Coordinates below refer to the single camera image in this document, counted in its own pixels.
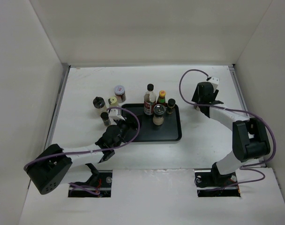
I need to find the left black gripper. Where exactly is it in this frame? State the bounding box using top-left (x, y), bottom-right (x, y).
top-left (113, 113), bottom-right (143, 149)

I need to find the small black-cap spice bottle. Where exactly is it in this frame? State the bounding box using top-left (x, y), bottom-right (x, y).
top-left (166, 98), bottom-right (176, 114)

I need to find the red-label lid brown jar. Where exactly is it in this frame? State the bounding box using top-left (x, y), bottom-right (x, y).
top-left (114, 85), bottom-right (126, 103)

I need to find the silver-lid white powder jar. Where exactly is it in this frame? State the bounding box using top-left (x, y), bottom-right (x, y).
top-left (153, 104), bottom-right (165, 126)

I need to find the yellow-cap red sauce bottle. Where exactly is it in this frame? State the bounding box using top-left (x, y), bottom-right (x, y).
top-left (157, 90), bottom-right (167, 106)

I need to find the tall black-cap sauce bottle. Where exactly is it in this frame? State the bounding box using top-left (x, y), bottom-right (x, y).
top-left (143, 83), bottom-right (157, 115)

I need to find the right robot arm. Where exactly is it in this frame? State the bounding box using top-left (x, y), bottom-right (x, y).
top-left (192, 82), bottom-right (270, 186)

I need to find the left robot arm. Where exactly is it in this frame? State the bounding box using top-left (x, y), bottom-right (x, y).
top-left (24, 114), bottom-right (141, 195)

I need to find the small dark pepper bottle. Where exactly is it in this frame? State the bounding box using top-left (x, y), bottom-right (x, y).
top-left (100, 112), bottom-right (111, 127)

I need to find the yellow-cap white powder jar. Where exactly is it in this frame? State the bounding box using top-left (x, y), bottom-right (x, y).
top-left (108, 97), bottom-right (120, 112)

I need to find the black-cap shaker jar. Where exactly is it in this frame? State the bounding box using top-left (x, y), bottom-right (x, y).
top-left (92, 97), bottom-right (107, 115)

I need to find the black plastic tray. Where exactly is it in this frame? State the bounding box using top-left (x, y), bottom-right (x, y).
top-left (121, 103), bottom-right (182, 143)

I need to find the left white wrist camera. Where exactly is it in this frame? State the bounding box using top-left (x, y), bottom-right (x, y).
top-left (109, 108), bottom-right (124, 120)

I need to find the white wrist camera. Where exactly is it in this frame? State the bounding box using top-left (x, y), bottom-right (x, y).
top-left (206, 76), bottom-right (220, 92)
top-left (109, 108), bottom-right (124, 120)

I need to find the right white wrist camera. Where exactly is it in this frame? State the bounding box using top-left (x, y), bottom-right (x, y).
top-left (206, 76), bottom-right (220, 92)

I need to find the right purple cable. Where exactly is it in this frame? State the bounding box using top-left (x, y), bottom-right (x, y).
top-left (179, 69), bottom-right (277, 192)

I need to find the purple cable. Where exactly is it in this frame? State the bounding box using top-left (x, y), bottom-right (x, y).
top-left (179, 69), bottom-right (277, 192)
top-left (23, 107), bottom-right (141, 195)

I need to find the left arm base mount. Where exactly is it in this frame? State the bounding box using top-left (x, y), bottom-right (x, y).
top-left (68, 163), bottom-right (113, 198)

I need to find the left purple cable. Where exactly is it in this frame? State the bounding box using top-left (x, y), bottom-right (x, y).
top-left (23, 107), bottom-right (141, 195)

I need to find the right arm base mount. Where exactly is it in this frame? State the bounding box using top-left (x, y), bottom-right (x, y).
top-left (195, 170), bottom-right (240, 197)

